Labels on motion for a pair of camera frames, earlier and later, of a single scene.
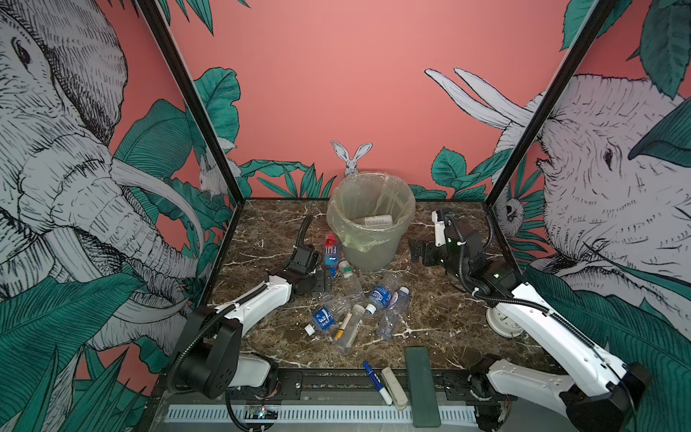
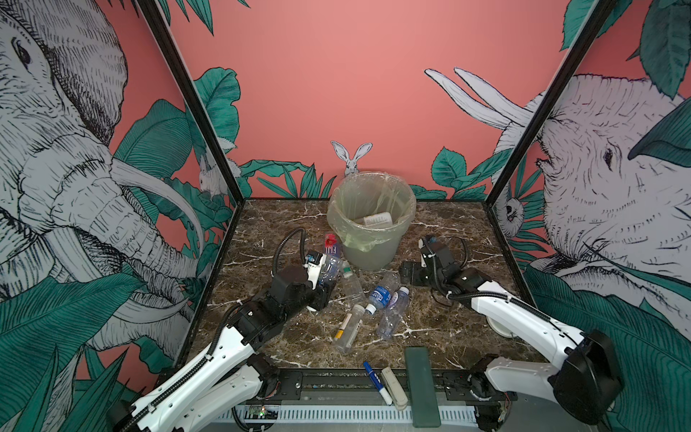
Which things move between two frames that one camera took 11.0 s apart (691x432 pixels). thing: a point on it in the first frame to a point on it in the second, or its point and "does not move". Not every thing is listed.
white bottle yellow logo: (379, 220) does not move
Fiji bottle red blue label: (331, 253) does not move
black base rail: (327, 385) does not move
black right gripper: (418, 251) to (417, 267)
